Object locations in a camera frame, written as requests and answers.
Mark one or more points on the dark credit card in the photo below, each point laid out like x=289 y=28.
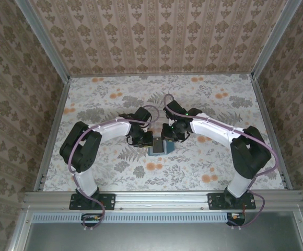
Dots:
x=158 y=146

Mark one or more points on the blue leather card holder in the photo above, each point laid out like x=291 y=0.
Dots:
x=168 y=150

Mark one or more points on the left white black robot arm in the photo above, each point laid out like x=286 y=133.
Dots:
x=109 y=130

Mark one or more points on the right aluminium side rail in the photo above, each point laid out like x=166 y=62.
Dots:
x=263 y=109

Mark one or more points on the left aluminium side rail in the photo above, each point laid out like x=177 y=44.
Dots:
x=58 y=109

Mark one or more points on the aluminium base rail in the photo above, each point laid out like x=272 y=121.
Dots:
x=162 y=200

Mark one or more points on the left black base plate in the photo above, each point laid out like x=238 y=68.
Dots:
x=107 y=201

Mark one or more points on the right aluminium upright post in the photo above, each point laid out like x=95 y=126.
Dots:
x=274 y=39

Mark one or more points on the aluminium side rail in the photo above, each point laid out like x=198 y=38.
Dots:
x=263 y=109
x=58 y=109

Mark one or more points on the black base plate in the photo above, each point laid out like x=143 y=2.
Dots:
x=107 y=201
x=214 y=202

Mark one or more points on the floral table cover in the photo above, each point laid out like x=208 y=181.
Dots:
x=154 y=177

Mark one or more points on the grey metal panel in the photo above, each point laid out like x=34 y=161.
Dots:
x=162 y=238

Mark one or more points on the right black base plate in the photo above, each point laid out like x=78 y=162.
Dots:
x=214 y=202

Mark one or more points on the left aluminium upright post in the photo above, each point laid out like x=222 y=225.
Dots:
x=43 y=39

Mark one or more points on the aluminium upright post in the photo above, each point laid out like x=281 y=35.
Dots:
x=43 y=39
x=274 y=39

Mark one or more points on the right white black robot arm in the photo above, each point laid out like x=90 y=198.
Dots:
x=214 y=128

